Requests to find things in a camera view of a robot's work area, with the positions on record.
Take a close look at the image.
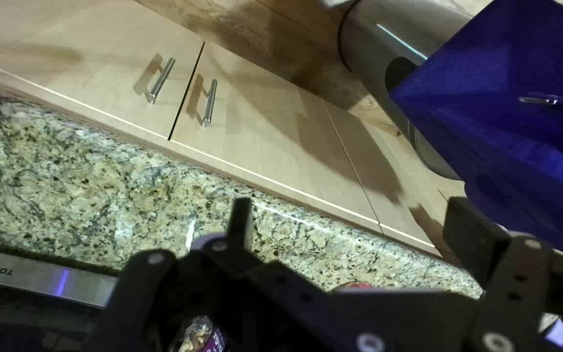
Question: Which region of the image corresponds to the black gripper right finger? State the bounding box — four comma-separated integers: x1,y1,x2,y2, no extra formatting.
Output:
358,196,563,352

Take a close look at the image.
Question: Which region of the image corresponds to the stainless steel microwave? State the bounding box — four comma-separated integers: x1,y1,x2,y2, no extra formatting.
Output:
0,241,127,352

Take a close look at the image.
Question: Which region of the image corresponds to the blue cloth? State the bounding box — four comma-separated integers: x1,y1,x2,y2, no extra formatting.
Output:
389,0,563,256

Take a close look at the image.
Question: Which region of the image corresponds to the stainless steel trash can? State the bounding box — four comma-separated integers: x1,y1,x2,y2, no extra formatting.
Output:
338,0,475,182

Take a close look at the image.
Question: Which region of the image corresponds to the metal cabinet handle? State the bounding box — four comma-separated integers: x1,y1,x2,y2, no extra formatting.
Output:
141,55,178,108
195,77,221,127

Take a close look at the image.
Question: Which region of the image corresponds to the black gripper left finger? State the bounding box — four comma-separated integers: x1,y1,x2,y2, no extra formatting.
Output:
88,198,361,352

